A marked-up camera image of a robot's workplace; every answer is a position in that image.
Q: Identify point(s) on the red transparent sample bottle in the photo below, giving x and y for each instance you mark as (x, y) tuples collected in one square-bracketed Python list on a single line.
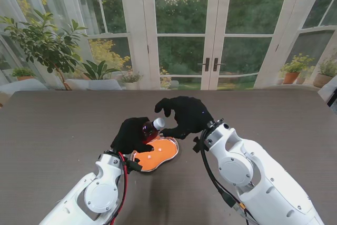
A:
[(148, 131)]

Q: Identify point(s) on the white ribbed bottle cap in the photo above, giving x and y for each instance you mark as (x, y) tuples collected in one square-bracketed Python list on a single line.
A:
[(159, 123)]

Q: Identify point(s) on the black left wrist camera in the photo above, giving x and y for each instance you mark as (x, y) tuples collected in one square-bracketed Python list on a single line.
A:
[(134, 166)]

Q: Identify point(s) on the white panel with black frame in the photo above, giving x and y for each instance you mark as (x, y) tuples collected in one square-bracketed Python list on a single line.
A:
[(329, 90)]

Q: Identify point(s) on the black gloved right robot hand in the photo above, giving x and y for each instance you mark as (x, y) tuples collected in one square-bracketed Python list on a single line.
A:
[(189, 114)]

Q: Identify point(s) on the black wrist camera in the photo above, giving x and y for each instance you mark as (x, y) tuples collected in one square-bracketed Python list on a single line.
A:
[(197, 146), (134, 166)]

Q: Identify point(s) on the printed garden window backdrop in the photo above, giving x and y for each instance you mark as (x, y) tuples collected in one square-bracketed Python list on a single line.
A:
[(181, 24)]

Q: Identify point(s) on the kidney steel tray orange liner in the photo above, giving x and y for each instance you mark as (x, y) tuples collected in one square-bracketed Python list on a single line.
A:
[(164, 156)]

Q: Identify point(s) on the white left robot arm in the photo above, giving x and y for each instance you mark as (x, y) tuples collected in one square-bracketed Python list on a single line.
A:
[(100, 196)]

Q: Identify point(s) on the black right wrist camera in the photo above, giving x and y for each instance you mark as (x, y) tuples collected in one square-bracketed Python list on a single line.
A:
[(197, 146)]

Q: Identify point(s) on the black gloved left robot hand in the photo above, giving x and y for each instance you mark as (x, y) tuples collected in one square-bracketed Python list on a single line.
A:
[(129, 135)]

